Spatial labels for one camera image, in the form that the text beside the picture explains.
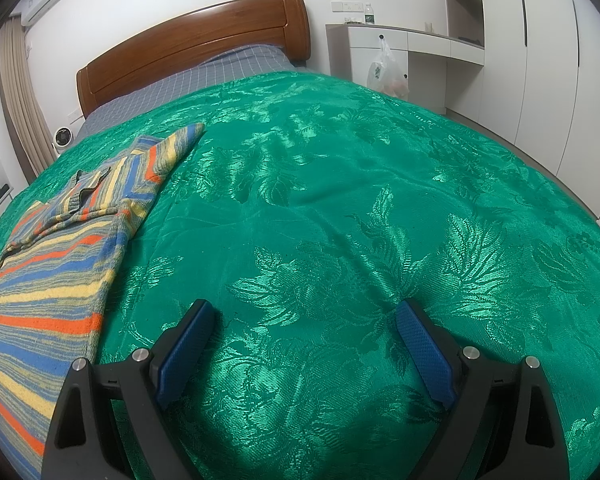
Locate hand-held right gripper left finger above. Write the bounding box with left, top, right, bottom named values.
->
left=40, top=299, right=217, bottom=480

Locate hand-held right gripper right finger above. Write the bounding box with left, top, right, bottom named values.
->
left=395, top=298, right=571, bottom=480

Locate striped knit sweater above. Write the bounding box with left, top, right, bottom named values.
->
left=0, top=122, right=206, bottom=480

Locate green floral blanket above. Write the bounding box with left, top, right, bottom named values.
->
left=0, top=71, right=600, bottom=480

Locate grey checked bedsheet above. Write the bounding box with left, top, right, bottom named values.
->
left=75, top=44, right=295, bottom=141

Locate white plastic bag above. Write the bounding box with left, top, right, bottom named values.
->
left=366, top=35, right=411, bottom=103

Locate beige curtain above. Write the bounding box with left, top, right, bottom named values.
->
left=0, top=15, right=58, bottom=183

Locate wooden bed headboard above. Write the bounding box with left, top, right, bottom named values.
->
left=76, top=0, right=312, bottom=120

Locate white built-in desk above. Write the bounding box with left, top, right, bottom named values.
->
left=325, top=22, right=486, bottom=116

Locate white wardrobe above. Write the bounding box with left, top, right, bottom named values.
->
left=440, top=0, right=600, bottom=221

